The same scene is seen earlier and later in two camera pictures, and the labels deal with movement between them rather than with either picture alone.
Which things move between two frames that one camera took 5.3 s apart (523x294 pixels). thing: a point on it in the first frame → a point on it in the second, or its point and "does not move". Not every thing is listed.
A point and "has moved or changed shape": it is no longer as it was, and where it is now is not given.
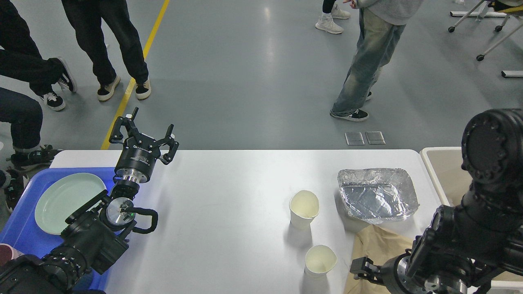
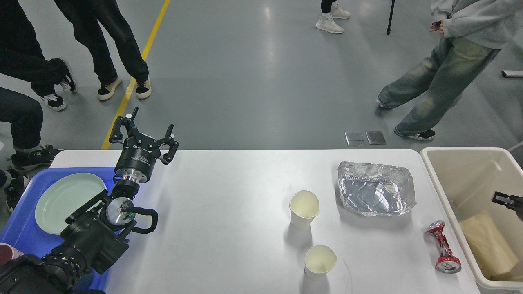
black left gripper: x=136 y=160 does not move
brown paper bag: x=381 y=246 has moved or changed shape
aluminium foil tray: x=375 y=195 has moved or changed shape
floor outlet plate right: x=375 y=138 does not move
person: x=21 y=59 does not move
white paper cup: x=304 y=207 does not move
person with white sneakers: x=331 y=10 does not move
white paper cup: x=319 y=260 does not move
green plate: x=61 y=198 does not move
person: x=382 y=24 → x=474 y=32
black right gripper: x=387 y=274 → x=511 y=202
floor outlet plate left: x=354 y=138 does not move
